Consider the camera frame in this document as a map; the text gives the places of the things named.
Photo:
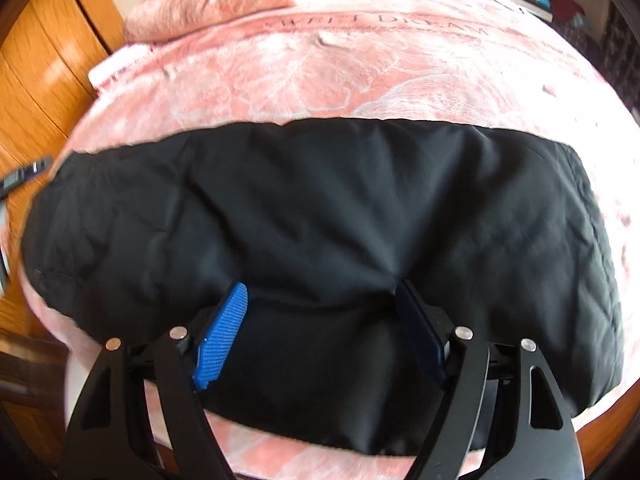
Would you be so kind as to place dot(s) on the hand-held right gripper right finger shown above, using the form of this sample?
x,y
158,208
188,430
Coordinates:
x,y
420,330

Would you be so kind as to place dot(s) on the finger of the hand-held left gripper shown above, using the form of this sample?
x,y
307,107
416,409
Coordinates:
x,y
22,179

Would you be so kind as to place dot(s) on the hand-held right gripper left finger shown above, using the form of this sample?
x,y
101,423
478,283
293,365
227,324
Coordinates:
x,y
220,335

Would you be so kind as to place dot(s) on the black jacket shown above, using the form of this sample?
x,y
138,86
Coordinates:
x,y
320,210

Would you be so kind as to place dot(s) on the wooden wardrobe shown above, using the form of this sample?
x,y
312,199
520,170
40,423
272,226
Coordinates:
x,y
40,60

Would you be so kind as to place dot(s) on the white knitted cloth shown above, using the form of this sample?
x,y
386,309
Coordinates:
x,y
117,62

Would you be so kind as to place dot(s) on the folded pink quilt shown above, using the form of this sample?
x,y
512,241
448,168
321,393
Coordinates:
x,y
200,10

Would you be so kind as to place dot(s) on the bed with pink cover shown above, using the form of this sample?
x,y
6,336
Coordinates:
x,y
350,75

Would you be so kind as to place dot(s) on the dark patterned curtain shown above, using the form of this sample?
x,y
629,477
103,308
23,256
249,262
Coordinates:
x,y
622,60

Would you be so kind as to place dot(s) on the red bag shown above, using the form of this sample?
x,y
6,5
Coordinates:
x,y
562,5

